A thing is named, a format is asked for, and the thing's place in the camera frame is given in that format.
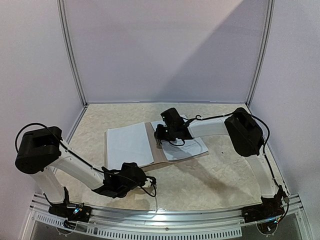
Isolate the aluminium front rail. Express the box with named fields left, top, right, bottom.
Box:
left=29, top=192, right=305, bottom=229

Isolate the brown paper folder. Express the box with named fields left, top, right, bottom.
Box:
left=104, top=120, right=209, bottom=170

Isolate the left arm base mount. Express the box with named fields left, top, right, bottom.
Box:
left=45, top=186, right=93, bottom=223

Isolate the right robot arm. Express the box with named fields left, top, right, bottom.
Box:
left=154, top=107, right=290, bottom=218

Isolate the perforated white cable tray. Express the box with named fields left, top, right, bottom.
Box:
left=30, top=213, right=243, bottom=240

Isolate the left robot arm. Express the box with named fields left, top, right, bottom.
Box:
left=14, top=122, right=157, bottom=217

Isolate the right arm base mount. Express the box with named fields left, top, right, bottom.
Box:
left=241, top=200, right=290, bottom=223

